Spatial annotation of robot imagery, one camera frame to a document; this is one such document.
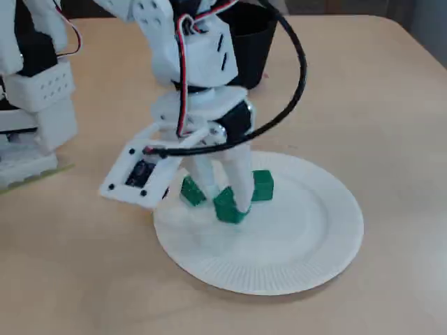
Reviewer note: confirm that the white paper plate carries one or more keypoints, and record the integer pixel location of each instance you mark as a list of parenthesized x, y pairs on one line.
[(297, 244)]

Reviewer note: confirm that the green block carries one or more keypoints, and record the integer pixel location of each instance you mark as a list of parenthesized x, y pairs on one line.
[(192, 193), (263, 186), (227, 209)]

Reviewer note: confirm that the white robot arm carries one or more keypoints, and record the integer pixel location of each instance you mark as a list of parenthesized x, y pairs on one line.
[(157, 45)]

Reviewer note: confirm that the yellow-green base plate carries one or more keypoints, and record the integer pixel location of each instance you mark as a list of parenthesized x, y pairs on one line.
[(45, 175)]

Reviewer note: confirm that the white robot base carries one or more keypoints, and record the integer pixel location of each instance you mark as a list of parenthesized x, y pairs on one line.
[(24, 164)]

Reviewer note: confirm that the black cup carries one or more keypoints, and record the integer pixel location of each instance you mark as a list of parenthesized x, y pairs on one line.
[(255, 52)]

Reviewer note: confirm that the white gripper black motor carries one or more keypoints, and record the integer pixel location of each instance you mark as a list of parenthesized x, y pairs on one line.
[(209, 106)]

